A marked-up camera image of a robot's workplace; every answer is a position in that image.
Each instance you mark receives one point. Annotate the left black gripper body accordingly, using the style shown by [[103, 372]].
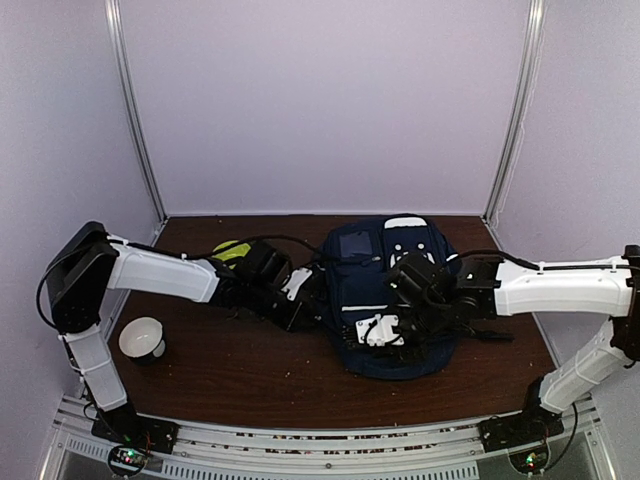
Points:
[[259, 302]]

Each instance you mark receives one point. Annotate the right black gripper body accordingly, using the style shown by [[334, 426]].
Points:
[[429, 319]]

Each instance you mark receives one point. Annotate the navy blue backpack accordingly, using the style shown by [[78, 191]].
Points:
[[354, 261]]

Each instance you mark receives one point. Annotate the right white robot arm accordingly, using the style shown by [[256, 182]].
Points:
[[489, 284]]

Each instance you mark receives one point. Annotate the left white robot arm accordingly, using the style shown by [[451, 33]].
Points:
[[229, 366]]

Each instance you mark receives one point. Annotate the lime green plastic bowl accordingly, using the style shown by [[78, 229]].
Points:
[[229, 250]]

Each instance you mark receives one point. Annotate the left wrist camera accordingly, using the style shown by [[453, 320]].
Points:
[[294, 282]]

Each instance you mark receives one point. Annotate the front aluminium rail frame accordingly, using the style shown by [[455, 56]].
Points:
[[443, 450]]

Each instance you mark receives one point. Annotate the right corner aluminium post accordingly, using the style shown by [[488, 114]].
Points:
[[524, 91]]

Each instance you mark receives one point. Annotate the corner aluminium post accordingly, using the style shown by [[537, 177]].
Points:
[[116, 32], [524, 91]]

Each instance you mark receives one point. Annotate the left corner aluminium post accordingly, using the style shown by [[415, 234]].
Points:
[[116, 32]]

